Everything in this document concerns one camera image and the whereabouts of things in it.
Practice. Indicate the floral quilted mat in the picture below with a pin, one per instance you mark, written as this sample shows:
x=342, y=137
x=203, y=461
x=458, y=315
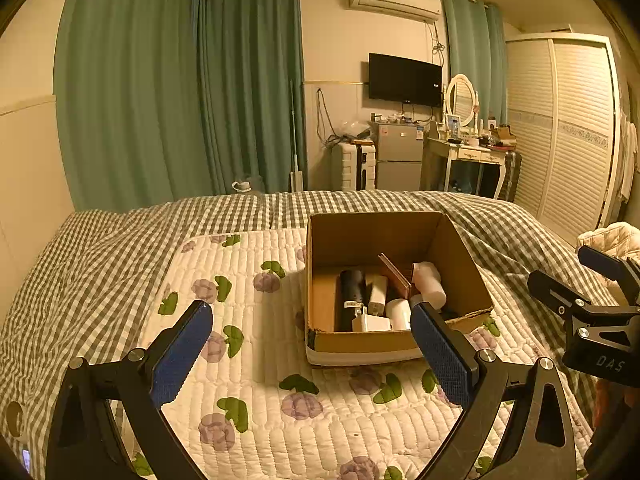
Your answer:
x=260, y=360

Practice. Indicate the clear plastic bags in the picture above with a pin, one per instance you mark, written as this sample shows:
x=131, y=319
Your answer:
x=354, y=130

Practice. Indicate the white power adapter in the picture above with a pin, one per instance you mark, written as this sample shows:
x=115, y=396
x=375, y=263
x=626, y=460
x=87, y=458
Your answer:
x=379, y=292

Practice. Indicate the small brown cardboard box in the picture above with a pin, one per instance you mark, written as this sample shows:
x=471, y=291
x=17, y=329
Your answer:
x=502, y=134

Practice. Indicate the white air conditioner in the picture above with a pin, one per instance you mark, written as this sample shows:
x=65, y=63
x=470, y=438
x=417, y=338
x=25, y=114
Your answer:
x=392, y=0

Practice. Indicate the hanging white towels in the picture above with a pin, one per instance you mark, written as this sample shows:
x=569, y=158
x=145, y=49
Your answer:
x=629, y=160

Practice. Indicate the white dressing table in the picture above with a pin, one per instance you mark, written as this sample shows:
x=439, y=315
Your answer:
x=470, y=156

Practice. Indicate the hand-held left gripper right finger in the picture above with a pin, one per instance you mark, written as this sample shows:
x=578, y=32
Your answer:
x=442, y=360

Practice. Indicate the white louvred wardrobe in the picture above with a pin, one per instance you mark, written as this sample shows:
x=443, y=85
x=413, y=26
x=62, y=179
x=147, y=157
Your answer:
x=565, y=130

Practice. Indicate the grey small fridge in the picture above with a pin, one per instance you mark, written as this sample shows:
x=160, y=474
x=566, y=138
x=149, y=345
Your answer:
x=400, y=152

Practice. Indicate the black wall television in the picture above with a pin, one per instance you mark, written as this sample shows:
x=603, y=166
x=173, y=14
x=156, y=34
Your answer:
x=405, y=80

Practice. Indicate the small photo frame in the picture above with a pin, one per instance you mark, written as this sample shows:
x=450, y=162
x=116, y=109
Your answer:
x=453, y=124

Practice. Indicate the cream quilted cloth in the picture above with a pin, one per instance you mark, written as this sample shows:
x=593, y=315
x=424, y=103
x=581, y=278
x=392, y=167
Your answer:
x=610, y=237

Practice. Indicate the red-capped white bottle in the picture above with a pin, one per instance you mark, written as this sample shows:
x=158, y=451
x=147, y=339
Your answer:
x=429, y=280

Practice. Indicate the black flashlight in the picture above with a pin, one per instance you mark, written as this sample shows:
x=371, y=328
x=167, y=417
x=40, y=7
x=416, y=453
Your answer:
x=352, y=295

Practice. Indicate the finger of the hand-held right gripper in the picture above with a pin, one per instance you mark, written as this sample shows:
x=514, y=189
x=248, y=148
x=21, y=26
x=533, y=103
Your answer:
x=600, y=261
x=555, y=290

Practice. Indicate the white oval mirror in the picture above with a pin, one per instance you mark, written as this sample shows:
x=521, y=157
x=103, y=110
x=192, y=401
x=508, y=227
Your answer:
x=461, y=100

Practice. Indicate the cardboard tape roll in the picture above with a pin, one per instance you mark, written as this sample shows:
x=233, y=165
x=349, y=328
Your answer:
x=14, y=420

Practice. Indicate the white plug charger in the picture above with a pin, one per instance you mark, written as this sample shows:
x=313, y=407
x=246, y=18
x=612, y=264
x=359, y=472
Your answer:
x=371, y=324

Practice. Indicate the red wallet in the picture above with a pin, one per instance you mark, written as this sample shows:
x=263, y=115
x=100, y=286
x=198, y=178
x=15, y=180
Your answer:
x=397, y=275

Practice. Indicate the white mop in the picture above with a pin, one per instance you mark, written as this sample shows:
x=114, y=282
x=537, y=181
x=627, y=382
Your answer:
x=295, y=150

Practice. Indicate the small lit phone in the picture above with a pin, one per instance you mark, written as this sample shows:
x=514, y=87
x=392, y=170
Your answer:
x=26, y=460

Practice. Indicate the wide green curtain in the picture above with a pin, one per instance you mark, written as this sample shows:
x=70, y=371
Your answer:
x=130, y=85

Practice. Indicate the narrow green curtain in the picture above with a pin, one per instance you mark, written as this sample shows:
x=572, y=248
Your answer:
x=475, y=45

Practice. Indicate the white suitcase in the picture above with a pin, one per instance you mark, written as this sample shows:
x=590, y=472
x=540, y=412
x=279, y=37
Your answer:
x=345, y=167

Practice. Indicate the dark suitcase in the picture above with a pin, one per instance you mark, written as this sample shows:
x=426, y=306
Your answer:
x=511, y=175

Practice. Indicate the grey checked blanket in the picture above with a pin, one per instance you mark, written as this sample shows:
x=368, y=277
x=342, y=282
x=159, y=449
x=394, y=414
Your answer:
x=90, y=270

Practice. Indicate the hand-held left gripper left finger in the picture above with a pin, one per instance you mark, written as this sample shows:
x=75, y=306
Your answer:
x=180, y=355

